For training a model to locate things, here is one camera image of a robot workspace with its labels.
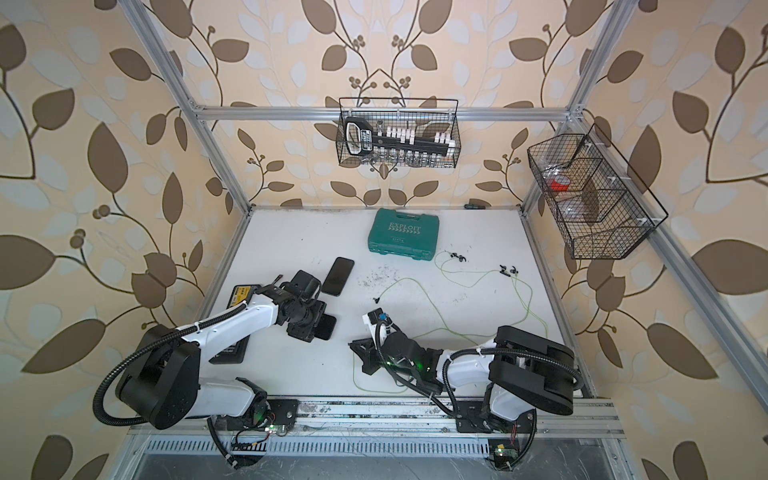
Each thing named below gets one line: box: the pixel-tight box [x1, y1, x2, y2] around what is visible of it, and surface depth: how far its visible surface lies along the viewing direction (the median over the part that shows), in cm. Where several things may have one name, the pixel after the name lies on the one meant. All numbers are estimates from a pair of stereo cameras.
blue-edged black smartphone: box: [321, 256, 355, 297], surface depth 104 cm
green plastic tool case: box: [367, 208, 440, 261], surface depth 110 cm
